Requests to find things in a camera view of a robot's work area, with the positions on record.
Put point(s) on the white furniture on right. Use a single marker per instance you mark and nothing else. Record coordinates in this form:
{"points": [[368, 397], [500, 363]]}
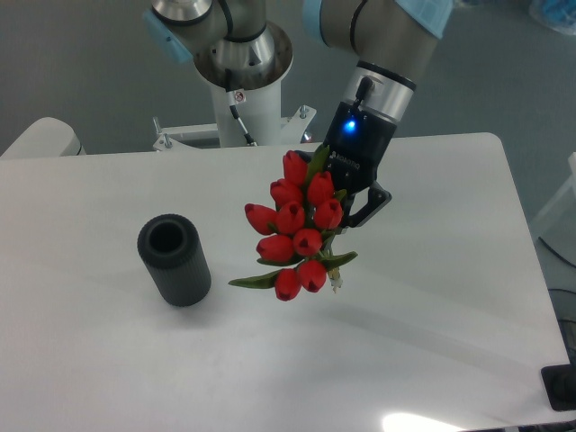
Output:
{"points": [[561, 201]]}

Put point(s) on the blue plastic bag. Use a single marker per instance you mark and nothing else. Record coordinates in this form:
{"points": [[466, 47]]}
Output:
{"points": [[557, 15]]}

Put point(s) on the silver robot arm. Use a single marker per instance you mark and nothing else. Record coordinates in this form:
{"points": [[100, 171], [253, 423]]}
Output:
{"points": [[393, 41]]}

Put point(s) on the black device at table edge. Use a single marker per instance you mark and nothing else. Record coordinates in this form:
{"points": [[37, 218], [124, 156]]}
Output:
{"points": [[559, 383]]}

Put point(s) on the red tulip bouquet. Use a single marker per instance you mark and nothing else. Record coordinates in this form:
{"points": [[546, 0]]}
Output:
{"points": [[298, 231]]}

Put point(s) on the white chair on left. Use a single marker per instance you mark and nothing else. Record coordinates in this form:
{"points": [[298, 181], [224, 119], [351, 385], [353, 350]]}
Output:
{"points": [[46, 138]]}

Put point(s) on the black ribbed cylindrical vase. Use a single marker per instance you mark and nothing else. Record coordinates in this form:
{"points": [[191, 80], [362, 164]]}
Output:
{"points": [[170, 248]]}

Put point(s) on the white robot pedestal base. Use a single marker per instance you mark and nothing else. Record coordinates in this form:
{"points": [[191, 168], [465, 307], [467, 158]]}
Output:
{"points": [[245, 81]]}

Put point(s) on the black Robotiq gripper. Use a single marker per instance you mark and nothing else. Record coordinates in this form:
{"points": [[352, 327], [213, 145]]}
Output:
{"points": [[357, 141]]}

